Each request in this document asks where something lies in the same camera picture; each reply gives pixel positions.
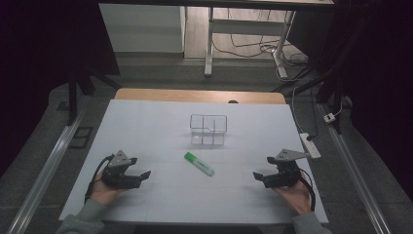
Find person's right hand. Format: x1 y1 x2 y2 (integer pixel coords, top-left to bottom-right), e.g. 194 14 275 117
272 171 314 216

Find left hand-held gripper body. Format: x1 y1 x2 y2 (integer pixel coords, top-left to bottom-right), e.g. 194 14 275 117
101 149 143 190

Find white desk frame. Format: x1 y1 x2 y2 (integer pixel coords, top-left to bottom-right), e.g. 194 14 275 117
203 6 297 79

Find black metal stand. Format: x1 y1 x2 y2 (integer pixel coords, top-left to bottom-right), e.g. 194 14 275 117
272 69 346 135
65 62 122 127

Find white cabinet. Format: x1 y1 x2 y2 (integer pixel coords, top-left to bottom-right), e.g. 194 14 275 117
98 3 187 55

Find white power cable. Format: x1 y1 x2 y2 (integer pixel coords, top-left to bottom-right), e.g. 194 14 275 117
290 85 304 135

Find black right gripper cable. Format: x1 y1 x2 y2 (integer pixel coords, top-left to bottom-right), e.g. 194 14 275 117
297 168 317 213

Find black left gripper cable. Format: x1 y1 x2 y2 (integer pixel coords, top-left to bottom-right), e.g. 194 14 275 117
84 154 115 205

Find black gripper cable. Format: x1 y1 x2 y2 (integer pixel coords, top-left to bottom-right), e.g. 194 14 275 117
84 154 115 205
297 168 317 213

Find black floor cables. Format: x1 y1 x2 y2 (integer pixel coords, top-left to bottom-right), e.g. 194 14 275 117
211 9 310 67

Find person's left hand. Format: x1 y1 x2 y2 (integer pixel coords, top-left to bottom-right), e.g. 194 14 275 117
89 169 129 207

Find aluminium rail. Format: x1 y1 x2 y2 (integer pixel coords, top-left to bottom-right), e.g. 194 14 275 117
317 102 394 234
5 106 88 234

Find white power strip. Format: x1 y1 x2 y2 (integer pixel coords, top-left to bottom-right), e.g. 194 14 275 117
298 132 322 160

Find clear plastic divided organizer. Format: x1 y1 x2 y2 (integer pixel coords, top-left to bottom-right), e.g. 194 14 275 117
189 113 229 147

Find white table mat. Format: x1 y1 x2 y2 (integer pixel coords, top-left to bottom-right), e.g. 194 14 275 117
58 98 330 226

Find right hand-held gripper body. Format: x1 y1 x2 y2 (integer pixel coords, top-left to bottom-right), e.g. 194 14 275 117
262 148 309 189

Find green highlighter pen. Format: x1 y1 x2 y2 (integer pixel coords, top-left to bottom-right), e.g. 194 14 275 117
183 151 216 177

